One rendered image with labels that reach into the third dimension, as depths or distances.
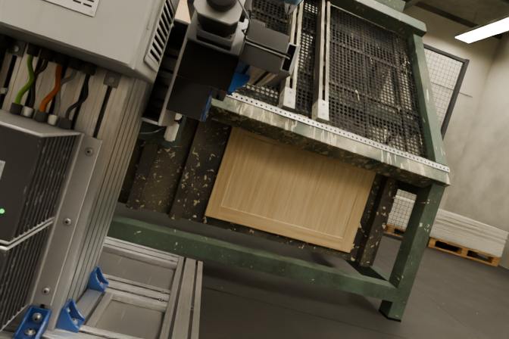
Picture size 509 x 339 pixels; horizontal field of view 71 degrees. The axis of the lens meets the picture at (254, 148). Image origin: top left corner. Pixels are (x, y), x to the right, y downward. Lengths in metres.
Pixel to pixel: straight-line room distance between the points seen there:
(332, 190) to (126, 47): 1.72
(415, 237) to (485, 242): 4.41
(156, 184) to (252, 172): 0.51
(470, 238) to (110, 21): 6.13
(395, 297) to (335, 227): 0.48
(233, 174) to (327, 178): 0.55
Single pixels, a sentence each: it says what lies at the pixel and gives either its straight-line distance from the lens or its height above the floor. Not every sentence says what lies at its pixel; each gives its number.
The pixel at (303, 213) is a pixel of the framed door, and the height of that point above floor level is 0.41.
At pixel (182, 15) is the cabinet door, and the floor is 1.23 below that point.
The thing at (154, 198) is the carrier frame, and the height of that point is 0.27.
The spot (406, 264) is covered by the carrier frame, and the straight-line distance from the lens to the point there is 2.21.
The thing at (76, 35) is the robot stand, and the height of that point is 0.78.
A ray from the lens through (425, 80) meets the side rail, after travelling 2.62.
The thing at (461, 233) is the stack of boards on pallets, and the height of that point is 0.33.
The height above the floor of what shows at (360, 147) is 0.85.
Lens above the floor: 0.72
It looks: 1 degrees down
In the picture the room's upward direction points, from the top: 18 degrees clockwise
